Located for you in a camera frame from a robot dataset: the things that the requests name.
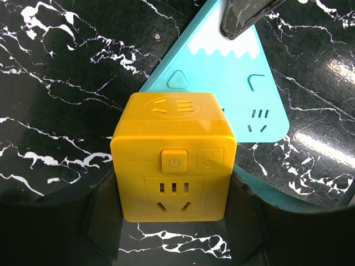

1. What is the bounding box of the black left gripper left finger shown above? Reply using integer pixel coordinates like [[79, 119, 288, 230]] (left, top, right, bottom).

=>
[[1, 171, 123, 265]]

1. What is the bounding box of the teal triangular power strip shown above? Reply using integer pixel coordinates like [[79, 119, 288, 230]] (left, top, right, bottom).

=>
[[141, 1, 354, 207]]

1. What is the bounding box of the yellow cube socket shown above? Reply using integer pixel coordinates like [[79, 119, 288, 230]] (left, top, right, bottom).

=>
[[110, 93, 237, 222]]

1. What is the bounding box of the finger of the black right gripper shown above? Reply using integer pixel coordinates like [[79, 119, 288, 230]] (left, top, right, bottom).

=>
[[220, 0, 285, 40]]

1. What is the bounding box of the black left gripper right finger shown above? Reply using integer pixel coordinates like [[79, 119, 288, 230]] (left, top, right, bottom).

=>
[[224, 172, 354, 265]]

